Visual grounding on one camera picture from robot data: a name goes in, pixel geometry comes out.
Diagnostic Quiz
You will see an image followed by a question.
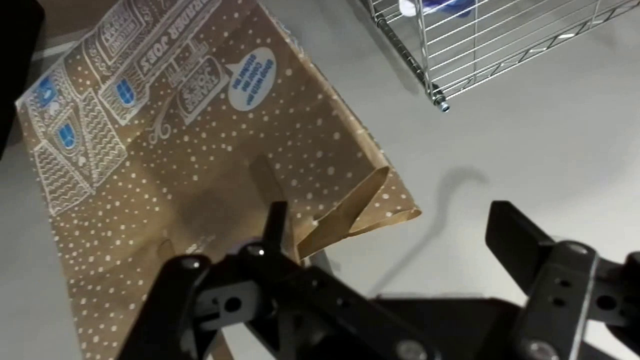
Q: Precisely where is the brown Trader Joe's paper bag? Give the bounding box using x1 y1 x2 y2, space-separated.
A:
14 0 425 360

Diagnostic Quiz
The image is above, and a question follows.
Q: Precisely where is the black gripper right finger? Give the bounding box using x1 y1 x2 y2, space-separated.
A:
484 201 640 360

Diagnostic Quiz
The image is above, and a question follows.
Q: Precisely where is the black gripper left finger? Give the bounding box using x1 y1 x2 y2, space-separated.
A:
119 198 442 360

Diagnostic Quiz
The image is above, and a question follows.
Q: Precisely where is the chrome wire shelf rack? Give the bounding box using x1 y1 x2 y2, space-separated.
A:
359 0 640 115

